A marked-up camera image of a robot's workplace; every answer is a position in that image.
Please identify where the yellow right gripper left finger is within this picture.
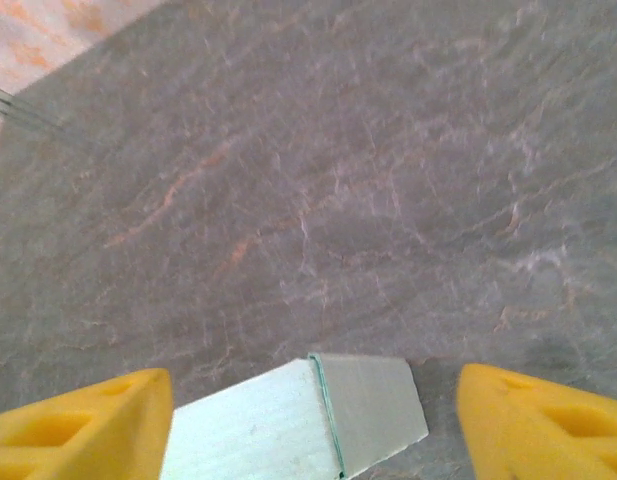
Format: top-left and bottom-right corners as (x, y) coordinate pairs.
(0, 367), (175, 480)

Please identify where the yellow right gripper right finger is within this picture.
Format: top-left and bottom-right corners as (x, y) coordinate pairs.
(456, 362), (617, 480)

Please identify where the mint green paper box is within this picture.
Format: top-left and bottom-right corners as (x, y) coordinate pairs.
(159, 351), (431, 480)

